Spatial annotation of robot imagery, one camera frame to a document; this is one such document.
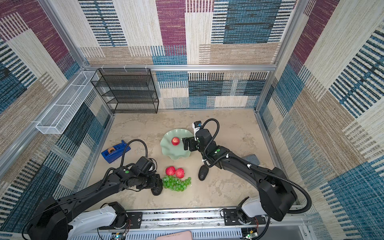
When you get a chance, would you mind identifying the red fake apple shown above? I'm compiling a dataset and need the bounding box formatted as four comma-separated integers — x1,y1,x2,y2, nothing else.
166,166,176,176
175,168,185,179
172,137,180,146

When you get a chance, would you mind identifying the dark fake avocado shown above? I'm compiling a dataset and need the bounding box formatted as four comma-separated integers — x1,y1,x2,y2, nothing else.
151,183,163,196
198,165,209,181

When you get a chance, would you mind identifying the green fake grape bunch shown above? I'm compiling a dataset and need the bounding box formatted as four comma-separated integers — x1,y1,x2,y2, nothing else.
162,176,192,192

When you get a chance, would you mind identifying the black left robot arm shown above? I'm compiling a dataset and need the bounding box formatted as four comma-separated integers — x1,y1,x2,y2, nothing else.
22,154,163,240

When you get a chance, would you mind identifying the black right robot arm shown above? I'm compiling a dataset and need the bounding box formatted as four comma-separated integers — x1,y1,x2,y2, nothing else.
183,118,312,225

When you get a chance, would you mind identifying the green scalloped fruit bowl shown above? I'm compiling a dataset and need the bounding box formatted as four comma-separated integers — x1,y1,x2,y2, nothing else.
160,129,193,161

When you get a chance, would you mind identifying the blue tape dispenser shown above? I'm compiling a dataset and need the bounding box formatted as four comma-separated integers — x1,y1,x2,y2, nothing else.
101,140,131,164

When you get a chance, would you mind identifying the grey sponge block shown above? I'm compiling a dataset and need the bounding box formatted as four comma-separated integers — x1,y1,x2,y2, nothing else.
243,154,261,166

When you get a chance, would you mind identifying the black mesh shelf rack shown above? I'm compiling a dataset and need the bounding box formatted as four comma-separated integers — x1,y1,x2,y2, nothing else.
91,68,159,114

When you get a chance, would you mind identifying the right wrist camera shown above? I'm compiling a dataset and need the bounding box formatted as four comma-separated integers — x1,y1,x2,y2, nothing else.
193,121,202,141

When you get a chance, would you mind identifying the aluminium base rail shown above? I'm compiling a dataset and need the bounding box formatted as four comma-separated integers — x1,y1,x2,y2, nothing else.
98,206,304,240

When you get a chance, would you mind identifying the white mesh wall basket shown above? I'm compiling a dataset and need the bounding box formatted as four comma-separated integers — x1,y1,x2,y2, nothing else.
36,71,95,135

